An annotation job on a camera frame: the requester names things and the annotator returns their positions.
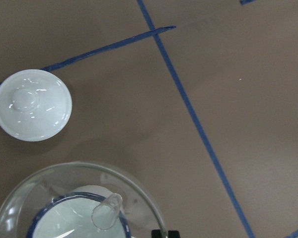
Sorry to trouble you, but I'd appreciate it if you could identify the clear glass funnel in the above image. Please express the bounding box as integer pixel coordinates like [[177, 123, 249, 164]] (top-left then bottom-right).
[[0, 162, 168, 238]]

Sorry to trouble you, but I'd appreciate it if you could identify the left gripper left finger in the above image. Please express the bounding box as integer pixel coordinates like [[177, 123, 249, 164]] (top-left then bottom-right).
[[151, 230, 162, 238]]

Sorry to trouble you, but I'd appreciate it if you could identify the white mug lid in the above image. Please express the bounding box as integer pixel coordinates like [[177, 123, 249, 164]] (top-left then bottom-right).
[[0, 69, 73, 142]]

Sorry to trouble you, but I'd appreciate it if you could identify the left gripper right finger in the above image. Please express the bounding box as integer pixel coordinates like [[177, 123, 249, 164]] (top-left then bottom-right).
[[168, 230, 180, 238]]

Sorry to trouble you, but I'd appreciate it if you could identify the white enamel mug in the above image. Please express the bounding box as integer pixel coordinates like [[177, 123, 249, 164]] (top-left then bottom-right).
[[24, 184, 149, 238]]

